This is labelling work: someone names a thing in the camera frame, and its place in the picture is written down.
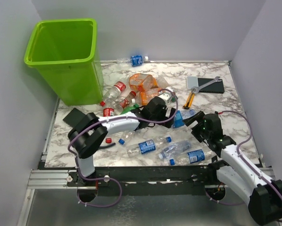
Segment black foam block left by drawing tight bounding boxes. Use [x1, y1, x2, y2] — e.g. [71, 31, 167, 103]
[63, 108, 85, 128]

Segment red white label bottle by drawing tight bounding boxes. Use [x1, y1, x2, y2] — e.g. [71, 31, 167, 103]
[103, 107, 114, 117]

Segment yellow black utility knife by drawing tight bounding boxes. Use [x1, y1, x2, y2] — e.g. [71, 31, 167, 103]
[183, 92, 195, 109]

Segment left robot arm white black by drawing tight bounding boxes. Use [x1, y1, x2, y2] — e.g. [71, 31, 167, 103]
[67, 97, 178, 186]

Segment clear crushed water bottle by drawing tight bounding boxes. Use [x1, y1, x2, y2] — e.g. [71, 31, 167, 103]
[158, 140, 192, 160]

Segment blue label bottle by wall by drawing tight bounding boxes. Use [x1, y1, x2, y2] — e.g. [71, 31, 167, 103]
[117, 55, 149, 67]

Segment blue label water bottle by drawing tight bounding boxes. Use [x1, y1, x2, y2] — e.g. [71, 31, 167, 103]
[126, 137, 172, 157]

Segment red label clear bottle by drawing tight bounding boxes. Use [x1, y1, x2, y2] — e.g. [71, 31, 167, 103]
[100, 81, 126, 106]

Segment grey rectangular plate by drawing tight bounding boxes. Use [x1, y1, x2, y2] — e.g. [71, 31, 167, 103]
[186, 76, 198, 89]

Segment silver wrench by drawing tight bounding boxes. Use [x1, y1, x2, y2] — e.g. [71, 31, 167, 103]
[191, 76, 222, 94]

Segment blue handled pliers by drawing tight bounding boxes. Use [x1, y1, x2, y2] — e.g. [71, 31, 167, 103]
[99, 143, 116, 150]

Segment black foam block right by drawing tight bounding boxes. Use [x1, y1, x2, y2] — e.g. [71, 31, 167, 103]
[198, 78, 225, 94]

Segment blue bottle cap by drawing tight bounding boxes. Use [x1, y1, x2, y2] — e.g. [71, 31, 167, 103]
[118, 139, 125, 145]

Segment green plastic bottle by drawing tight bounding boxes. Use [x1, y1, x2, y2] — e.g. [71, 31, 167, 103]
[121, 104, 139, 114]

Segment blue label crushed bottle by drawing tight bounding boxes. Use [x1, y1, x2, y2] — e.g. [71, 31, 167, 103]
[172, 109, 196, 128]

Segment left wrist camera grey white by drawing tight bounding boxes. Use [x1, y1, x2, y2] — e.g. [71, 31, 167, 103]
[159, 93, 172, 104]

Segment green plastic bin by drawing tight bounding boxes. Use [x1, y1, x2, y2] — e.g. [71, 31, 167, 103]
[24, 18, 104, 105]

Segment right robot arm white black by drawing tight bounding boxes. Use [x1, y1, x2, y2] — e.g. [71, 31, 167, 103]
[184, 111, 282, 226]

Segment brown tea bottle green cap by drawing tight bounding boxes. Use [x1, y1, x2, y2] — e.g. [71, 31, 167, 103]
[157, 77, 176, 102]

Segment crushed orange label bottle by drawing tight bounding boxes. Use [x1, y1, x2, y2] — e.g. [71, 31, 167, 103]
[139, 88, 162, 105]
[129, 73, 157, 92]

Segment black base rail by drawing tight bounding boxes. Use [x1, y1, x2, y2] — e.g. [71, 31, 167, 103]
[38, 161, 226, 197]

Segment pepsi bottle centre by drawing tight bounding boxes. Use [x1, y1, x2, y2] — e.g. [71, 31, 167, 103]
[121, 131, 136, 140]

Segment black foam block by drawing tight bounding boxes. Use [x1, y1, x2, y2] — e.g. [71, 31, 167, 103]
[63, 108, 85, 128]
[198, 78, 225, 94]

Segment blue label bottle front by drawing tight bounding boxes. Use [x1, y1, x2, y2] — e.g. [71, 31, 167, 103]
[169, 149, 215, 166]

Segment small red label bottle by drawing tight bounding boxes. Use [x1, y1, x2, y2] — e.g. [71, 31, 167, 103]
[115, 91, 137, 112]

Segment red bottle cap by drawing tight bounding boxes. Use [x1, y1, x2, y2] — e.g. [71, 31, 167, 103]
[105, 138, 112, 144]

